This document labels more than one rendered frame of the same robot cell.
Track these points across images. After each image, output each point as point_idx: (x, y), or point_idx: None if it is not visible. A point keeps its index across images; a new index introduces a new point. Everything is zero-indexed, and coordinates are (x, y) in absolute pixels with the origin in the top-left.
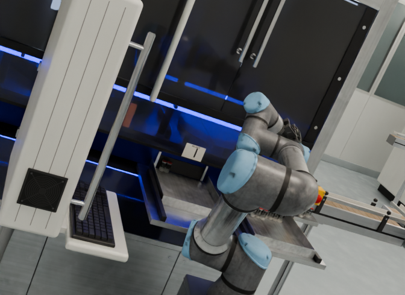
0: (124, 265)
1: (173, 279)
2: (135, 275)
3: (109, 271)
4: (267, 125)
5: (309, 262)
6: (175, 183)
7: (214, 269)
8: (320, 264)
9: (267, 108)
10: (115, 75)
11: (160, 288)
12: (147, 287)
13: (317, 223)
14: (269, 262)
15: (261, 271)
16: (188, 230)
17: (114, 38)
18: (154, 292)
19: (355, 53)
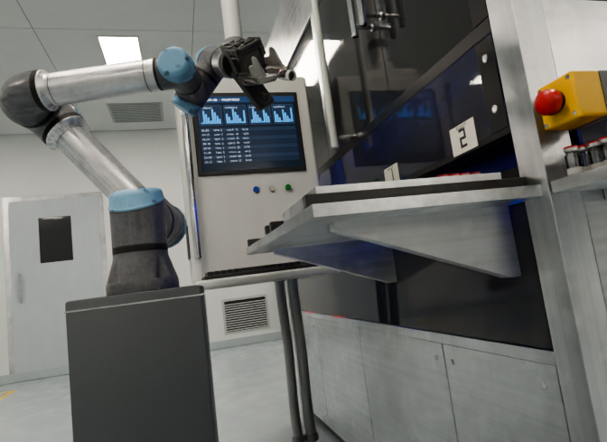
0: (409, 381)
1: (457, 405)
2: (423, 400)
3: (403, 394)
4: (197, 68)
5: (299, 214)
6: None
7: (492, 374)
8: (306, 208)
9: (200, 54)
10: (180, 132)
11: (451, 425)
12: (439, 424)
13: None
14: (116, 202)
15: (110, 216)
16: None
17: (176, 110)
18: (449, 435)
19: None
